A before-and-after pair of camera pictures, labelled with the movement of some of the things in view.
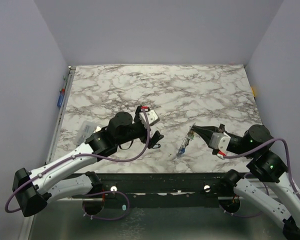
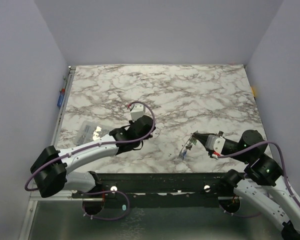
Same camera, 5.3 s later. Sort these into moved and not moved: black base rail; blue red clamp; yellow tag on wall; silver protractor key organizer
Moved: silver protractor key organizer
Not moved: blue red clamp; black base rail; yellow tag on wall
